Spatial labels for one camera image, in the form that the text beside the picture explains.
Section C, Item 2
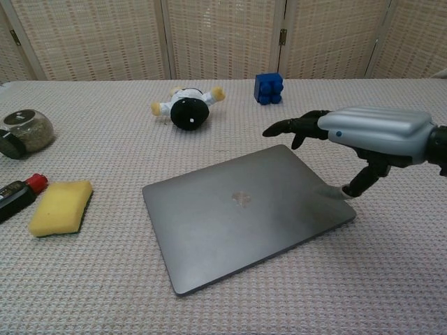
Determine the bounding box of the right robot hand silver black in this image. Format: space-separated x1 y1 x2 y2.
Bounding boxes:
262 107 436 200

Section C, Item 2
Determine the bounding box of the blue building block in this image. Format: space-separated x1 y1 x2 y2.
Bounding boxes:
254 72 284 105

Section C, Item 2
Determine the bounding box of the silver grey laptop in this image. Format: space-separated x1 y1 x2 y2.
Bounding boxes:
141 144 357 297

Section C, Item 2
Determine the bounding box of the plush doll white black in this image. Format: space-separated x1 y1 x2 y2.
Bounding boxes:
149 85 226 133

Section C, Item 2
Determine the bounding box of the yellow sponge green backing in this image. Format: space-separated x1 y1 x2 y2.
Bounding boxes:
27 179 94 239

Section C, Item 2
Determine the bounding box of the glass jar with black lid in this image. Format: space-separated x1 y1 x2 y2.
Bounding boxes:
0 108 57 161

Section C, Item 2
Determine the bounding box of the black bottle with red cap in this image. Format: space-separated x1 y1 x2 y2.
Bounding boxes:
0 173 49 225

